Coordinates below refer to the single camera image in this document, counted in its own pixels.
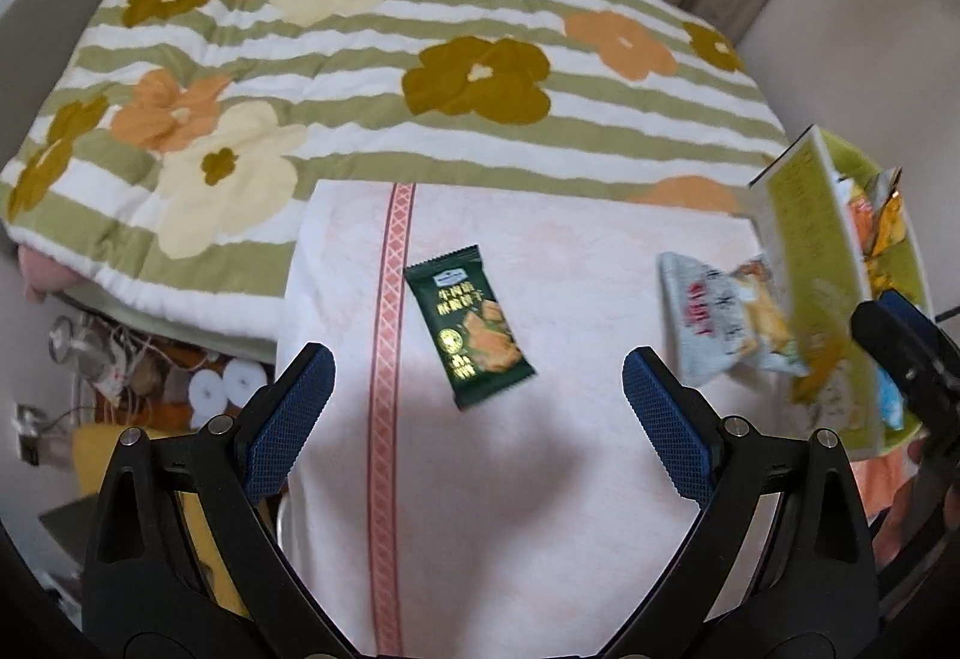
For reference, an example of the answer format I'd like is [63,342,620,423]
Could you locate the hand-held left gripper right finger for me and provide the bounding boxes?
[604,345,880,659]

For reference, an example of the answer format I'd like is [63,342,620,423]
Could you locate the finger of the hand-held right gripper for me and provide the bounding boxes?
[877,288,940,346]
[851,300,960,435]

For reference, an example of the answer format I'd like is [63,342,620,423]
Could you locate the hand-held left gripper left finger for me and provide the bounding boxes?
[81,342,353,659]

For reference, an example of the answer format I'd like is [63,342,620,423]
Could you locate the blue snack packet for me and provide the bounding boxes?
[874,363,916,433]

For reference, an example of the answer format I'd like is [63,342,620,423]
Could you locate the white red-print snack packet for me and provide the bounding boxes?
[658,251,811,391]

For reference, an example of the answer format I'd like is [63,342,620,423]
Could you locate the yellow-green cardboard box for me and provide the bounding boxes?
[748,125,935,461]

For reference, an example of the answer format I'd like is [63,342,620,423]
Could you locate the dark green snack packet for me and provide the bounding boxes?
[403,245,537,411]

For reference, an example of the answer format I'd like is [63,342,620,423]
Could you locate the white paper roll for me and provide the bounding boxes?
[187,366,227,409]
[225,359,272,405]

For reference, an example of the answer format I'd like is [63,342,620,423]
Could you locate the orange snack packet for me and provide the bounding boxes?
[840,167,910,289]

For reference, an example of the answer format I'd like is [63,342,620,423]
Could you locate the white towel with red stripe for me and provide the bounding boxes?
[274,179,886,659]

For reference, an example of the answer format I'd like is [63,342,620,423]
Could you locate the grey box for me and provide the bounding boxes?
[37,498,100,556]

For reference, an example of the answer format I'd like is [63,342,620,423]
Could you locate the white power adapter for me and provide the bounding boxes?
[15,404,44,462]

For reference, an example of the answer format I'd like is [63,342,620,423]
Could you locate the pink cloth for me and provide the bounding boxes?
[15,246,80,301]

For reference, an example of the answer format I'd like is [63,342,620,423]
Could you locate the floral striped blanket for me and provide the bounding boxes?
[0,0,796,364]

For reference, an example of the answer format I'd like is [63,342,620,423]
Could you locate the white cable tangle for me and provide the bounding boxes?
[49,314,197,421]

